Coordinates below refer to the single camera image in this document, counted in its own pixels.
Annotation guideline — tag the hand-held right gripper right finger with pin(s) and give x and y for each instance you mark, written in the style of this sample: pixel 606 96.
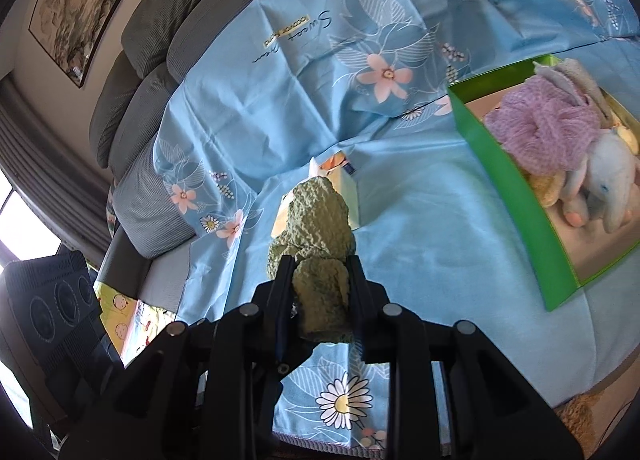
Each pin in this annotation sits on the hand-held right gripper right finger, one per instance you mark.
pixel 357 290

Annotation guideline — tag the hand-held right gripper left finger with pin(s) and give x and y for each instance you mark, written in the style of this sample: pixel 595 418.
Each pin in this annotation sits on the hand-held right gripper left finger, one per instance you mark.
pixel 282 290

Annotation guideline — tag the green textured towel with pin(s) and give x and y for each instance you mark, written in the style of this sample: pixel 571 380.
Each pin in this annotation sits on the green textured towel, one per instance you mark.
pixel 320 240

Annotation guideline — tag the green cardboard box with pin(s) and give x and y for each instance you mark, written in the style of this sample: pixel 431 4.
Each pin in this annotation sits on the green cardboard box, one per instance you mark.
pixel 505 190

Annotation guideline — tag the purple knitted cloth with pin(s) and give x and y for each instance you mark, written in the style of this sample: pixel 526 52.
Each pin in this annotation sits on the purple knitted cloth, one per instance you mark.
pixel 540 125

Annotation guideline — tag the pale grey plush toy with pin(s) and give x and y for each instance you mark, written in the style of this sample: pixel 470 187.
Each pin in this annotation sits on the pale grey plush toy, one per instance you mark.
pixel 610 175

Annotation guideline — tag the yellow cartoon play mat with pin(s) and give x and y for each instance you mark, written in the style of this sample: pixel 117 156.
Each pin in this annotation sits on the yellow cartoon play mat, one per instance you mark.
pixel 120 315

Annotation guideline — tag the blue floral bed sheet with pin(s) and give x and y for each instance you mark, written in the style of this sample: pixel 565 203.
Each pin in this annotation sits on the blue floral bed sheet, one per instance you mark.
pixel 425 240

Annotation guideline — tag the window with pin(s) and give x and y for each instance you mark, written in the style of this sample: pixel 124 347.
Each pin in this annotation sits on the window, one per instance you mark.
pixel 20 220

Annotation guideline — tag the white tissue packet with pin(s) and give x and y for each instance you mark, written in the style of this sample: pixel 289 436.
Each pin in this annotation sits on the white tissue packet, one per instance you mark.
pixel 347 190

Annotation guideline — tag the grey curtain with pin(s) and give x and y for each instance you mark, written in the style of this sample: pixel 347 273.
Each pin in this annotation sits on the grey curtain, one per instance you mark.
pixel 30 125

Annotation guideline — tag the pale yellow plush toy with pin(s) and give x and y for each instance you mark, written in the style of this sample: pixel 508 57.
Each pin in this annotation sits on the pale yellow plush toy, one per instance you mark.
pixel 545 187

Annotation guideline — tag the beige rug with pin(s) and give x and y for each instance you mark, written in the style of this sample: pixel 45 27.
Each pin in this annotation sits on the beige rug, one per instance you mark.
pixel 580 415

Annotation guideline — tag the framed landscape painting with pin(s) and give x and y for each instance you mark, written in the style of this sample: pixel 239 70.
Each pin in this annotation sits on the framed landscape painting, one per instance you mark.
pixel 70 15

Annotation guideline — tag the grey sofa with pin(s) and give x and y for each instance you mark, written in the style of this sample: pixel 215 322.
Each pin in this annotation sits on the grey sofa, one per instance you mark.
pixel 150 30

